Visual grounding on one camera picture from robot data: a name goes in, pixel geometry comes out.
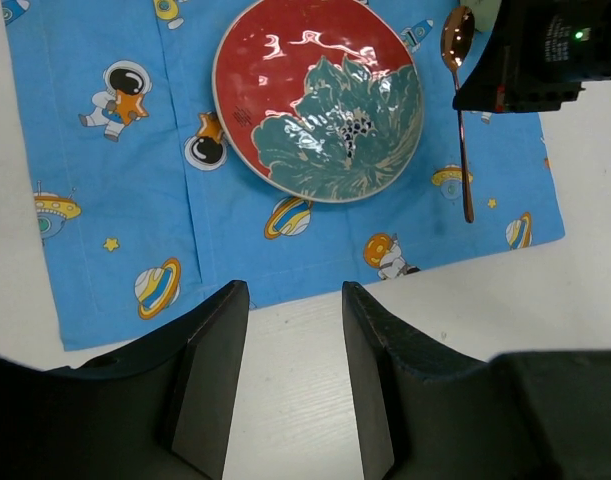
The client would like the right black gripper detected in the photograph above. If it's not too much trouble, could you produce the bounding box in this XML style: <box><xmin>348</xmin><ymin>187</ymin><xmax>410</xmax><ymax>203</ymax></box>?
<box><xmin>452</xmin><ymin>0</ymin><xmax>611</xmax><ymax>113</ymax></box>

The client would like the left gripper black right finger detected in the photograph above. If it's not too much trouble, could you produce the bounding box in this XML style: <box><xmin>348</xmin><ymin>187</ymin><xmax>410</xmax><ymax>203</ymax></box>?
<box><xmin>342</xmin><ymin>281</ymin><xmax>484</xmax><ymax>479</ymax></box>

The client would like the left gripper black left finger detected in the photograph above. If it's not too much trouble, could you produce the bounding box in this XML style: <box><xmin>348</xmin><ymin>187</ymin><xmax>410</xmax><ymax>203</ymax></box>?
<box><xmin>49</xmin><ymin>280</ymin><xmax>249</xmax><ymax>479</ymax></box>

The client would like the copper spoon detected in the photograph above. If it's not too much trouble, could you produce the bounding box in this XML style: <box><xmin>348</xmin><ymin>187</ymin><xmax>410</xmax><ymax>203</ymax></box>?
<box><xmin>440</xmin><ymin>5</ymin><xmax>475</xmax><ymax>224</ymax></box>

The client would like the blue space-print cloth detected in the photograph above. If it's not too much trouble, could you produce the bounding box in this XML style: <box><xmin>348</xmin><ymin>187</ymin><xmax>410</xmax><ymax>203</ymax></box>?
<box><xmin>2</xmin><ymin>1</ymin><xmax>565</xmax><ymax>350</ymax></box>

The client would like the red and teal plate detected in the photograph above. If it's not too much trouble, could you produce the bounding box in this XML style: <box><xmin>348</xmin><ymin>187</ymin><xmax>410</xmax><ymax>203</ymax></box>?
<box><xmin>212</xmin><ymin>1</ymin><xmax>424</xmax><ymax>203</ymax></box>

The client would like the pale yellow mug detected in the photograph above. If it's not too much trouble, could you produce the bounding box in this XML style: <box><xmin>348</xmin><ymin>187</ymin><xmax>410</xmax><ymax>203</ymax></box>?
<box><xmin>470</xmin><ymin>0</ymin><xmax>501</xmax><ymax>33</ymax></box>

